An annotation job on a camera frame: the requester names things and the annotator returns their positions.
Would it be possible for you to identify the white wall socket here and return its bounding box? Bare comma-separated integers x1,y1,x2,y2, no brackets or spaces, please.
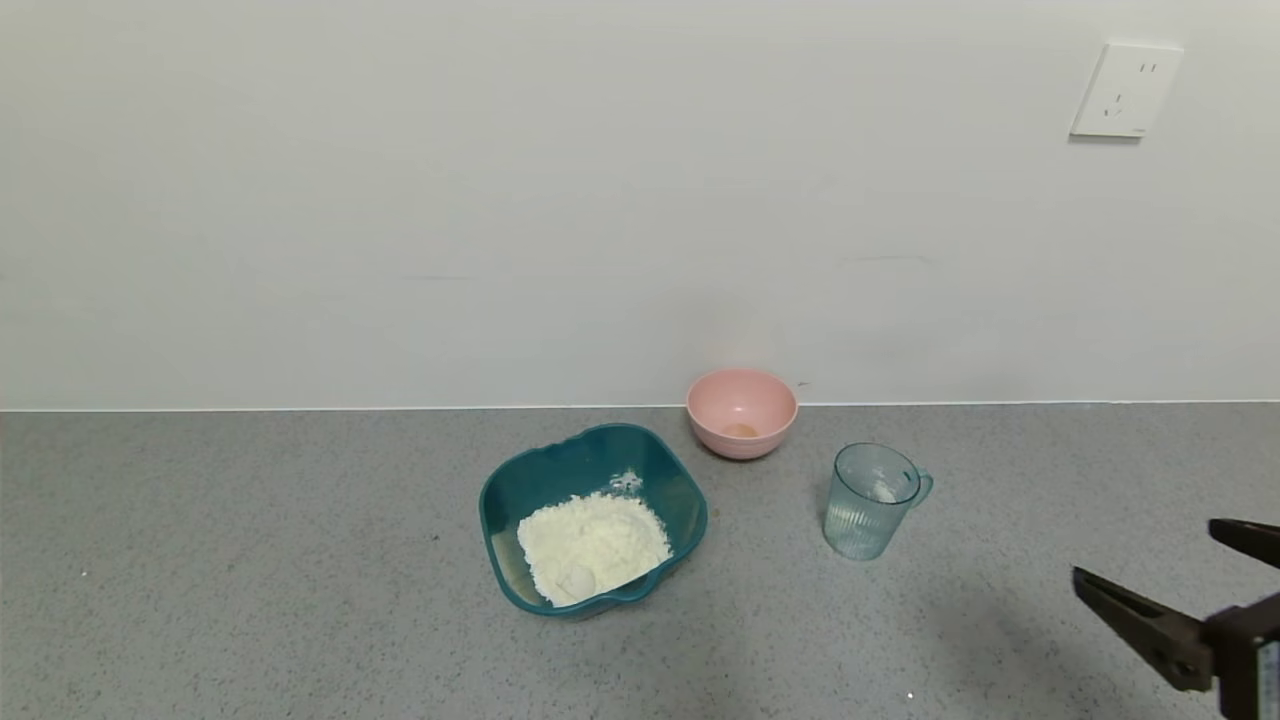
1069,42,1185,140

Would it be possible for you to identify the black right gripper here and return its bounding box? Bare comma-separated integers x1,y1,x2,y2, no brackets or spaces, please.
1071,517,1280,720

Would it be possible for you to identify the white powder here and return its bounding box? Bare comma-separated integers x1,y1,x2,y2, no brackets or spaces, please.
517,490,673,608

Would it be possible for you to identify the pink bowl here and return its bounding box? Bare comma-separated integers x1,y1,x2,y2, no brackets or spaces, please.
686,369,799,462

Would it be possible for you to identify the clear ribbed cup with handle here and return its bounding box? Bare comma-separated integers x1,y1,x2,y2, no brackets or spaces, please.
823,443,934,561

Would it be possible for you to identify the teal plastic tray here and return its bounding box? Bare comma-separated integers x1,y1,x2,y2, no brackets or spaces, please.
480,423,709,619

